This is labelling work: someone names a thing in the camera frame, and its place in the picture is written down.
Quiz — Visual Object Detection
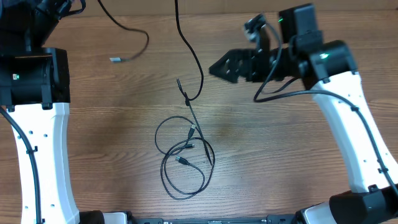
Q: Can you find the thin black usb cable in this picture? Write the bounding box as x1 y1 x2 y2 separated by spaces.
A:
154 0 215 167

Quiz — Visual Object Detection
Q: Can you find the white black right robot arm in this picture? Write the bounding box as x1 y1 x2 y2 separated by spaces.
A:
209 4 397 223

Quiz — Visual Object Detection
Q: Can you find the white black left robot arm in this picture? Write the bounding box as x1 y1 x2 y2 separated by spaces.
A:
1 0 104 223

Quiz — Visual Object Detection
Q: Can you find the black looped usb cable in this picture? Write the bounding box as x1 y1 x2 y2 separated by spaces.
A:
159 124 216 200

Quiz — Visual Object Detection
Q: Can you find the brown cardboard box wall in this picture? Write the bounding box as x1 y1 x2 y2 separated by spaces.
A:
101 0 397 16

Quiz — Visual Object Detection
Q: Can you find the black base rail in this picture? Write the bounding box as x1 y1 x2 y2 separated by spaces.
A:
126 211 309 224

